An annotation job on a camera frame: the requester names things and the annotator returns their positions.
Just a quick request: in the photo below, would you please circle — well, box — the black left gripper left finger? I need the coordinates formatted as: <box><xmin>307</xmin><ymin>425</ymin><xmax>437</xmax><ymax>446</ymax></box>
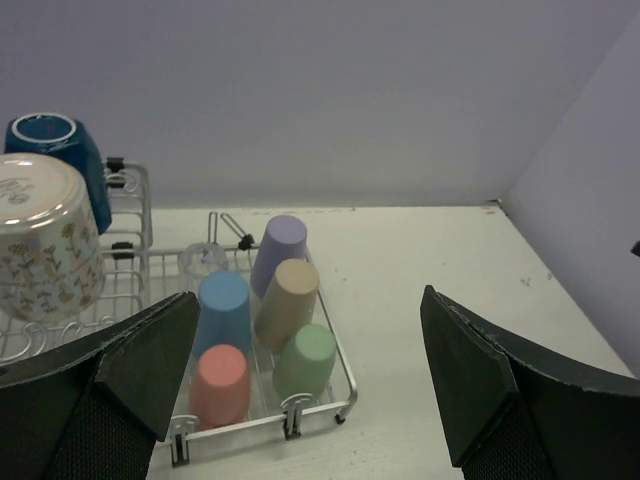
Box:
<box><xmin>1</xmin><ymin>292</ymin><xmax>200</xmax><ymax>479</ymax></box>

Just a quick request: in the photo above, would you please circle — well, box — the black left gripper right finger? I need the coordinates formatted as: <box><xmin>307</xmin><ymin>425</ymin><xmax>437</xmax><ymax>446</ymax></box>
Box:
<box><xmin>420</xmin><ymin>286</ymin><xmax>639</xmax><ymax>479</ymax></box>

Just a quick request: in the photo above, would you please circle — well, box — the pink plastic cup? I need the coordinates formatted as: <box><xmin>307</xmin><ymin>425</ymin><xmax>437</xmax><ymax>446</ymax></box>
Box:
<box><xmin>189</xmin><ymin>344</ymin><xmax>251</xmax><ymax>430</ymax></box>

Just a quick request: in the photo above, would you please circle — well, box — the floral white mug orange inside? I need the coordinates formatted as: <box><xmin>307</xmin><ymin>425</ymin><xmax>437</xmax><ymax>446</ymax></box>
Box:
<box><xmin>1</xmin><ymin>153</ymin><xmax>106</xmax><ymax>324</ymax></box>

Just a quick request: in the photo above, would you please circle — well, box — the green plastic cup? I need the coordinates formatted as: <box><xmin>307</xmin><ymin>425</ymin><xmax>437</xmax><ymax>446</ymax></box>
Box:
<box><xmin>272</xmin><ymin>324</ymin><xmax>337</xmax><ymax>400</ymax></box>

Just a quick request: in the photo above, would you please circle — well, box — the dark blue ceramic mug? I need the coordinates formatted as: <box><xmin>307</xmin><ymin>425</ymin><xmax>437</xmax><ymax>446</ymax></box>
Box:
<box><xmin>4</xmin><ymin>112</ymin><xmax>112</xmax><ymax>235</ymax></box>

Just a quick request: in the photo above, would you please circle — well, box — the blue plastic cup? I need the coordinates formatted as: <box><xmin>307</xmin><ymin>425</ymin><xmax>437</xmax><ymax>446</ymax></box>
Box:
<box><xmin>191</xmin><ymin>271</ymin><xmax>252</xmax><ymax>360</ymax></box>

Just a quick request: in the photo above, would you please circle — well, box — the clear glass cup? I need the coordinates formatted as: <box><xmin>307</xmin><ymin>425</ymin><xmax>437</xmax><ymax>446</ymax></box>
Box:
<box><xmin>178</xmin><ymin>242</ymin><xmax>229</xmax><ymax>292</ymax></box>

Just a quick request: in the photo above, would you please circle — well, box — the beige plastic cup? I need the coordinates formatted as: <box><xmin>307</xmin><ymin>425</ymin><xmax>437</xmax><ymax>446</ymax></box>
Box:
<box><xmin>254</xmin><ymin>258</ymin><xmax>320</xmax><ymax>354</ymax></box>

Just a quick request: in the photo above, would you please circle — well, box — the purple plastic cup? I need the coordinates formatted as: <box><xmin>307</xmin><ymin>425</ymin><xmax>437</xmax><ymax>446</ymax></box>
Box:
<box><xmin>250</xmin><ymin>214</ymin><xmax>308</xmax><ymax>298</ymax></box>

